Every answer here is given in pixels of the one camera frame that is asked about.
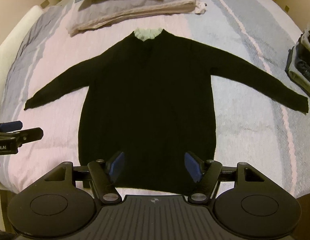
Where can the light grey folded garment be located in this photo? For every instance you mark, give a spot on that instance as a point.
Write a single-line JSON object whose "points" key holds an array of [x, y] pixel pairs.
{"points": [[296, 76]]}

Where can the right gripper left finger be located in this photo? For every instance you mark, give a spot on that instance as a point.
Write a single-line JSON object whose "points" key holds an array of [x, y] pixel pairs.
{"points": [[115, 165]]}

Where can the white bed frame edge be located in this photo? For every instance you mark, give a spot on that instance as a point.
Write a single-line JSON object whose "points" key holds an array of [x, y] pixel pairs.
{"points": [[11, 45]]}

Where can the grey folded blanket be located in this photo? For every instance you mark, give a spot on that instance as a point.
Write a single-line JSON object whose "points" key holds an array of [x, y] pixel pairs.
{"points": [[94, 14]]}

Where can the beige folded blanket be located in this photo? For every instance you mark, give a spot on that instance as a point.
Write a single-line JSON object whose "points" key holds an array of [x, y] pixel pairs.
{"points": [[98, 15]]}

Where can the striped bed cover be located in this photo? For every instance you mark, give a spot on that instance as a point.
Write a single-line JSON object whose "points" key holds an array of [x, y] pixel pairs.
{"points": [[250, 126]]}

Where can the black knit sweater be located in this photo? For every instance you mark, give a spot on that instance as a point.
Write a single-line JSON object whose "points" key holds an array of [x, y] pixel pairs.
{"points": [[153, 101]]}

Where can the dark folded jeans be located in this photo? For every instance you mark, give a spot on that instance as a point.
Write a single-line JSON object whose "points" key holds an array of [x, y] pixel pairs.
{"points": [[300, 57]]}

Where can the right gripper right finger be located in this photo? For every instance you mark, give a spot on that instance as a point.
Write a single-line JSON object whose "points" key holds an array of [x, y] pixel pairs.
{"points": [[194, 165]]}

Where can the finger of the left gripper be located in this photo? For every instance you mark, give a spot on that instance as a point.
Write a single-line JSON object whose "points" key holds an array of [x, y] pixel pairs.
{"points": [[10, 126], [27, 135]]}

